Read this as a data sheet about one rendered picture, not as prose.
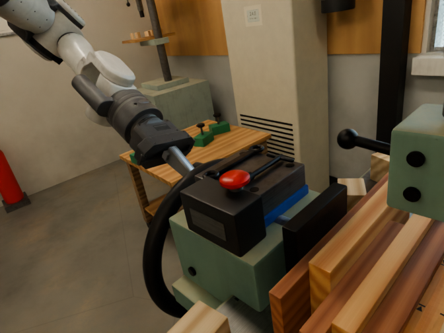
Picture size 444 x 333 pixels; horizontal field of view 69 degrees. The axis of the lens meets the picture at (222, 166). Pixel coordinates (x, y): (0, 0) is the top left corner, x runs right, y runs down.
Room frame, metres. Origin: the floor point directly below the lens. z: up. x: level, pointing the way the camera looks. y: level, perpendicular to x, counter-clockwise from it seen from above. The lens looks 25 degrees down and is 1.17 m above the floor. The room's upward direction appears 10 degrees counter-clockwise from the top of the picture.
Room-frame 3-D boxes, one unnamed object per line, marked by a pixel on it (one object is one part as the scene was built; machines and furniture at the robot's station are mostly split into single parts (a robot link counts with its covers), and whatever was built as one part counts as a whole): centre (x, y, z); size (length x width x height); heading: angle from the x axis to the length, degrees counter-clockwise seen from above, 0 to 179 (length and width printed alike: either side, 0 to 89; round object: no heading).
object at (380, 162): (0.42, -0.25, 0.92); 0.04 x 0.04 x 0.04; 19
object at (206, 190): (0.32, -0.02, 0.99); 0.13 x 0.11 x 0.06; 130
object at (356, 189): (0.36, -0.16, 0.92); 0.04 x 0.03 x 0.04; 160
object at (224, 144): (1.70, 0.14, 0.32); 0.66 x 0.57 x 0.64; 126
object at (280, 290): (0.26, -0.11, 0.93); 0.24 x 0.01 x 0.06; 130
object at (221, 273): (0.32, -0.02, 0.91); 0.15 x 0.14 x 0.09; 130
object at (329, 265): (0.26, -0.13, 0.94); 0.18 x 0.02 x 0.07; 130
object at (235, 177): (0.28, -0.01, 1.02); 0.03 x 0.03 x 0.01
